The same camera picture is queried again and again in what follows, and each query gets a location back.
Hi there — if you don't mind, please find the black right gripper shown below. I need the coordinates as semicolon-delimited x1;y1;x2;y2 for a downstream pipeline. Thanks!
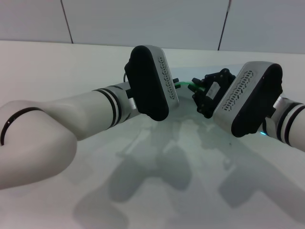
190;68;237;119

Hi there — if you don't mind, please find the clear document bag green zip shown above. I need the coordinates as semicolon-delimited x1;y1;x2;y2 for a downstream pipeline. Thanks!
173;80;215;120

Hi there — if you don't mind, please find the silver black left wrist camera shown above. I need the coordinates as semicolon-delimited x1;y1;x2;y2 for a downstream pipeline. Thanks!
123;45;181;122

